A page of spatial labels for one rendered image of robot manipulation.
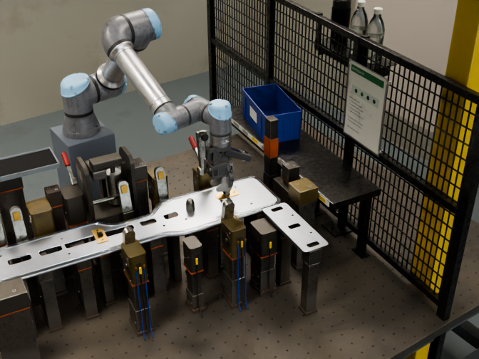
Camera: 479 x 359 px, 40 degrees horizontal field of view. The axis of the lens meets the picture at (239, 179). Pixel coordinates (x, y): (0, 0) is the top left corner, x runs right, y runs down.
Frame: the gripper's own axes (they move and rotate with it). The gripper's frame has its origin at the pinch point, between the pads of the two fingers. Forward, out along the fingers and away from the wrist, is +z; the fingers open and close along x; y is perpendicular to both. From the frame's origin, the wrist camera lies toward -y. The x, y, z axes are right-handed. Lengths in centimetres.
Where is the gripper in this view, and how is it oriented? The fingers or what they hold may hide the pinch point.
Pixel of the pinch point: (227, 191)
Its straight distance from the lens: 239.2
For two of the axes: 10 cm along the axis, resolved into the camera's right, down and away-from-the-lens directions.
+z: 0.0, 8.5, 5.3
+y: -8.9, 2.5, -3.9
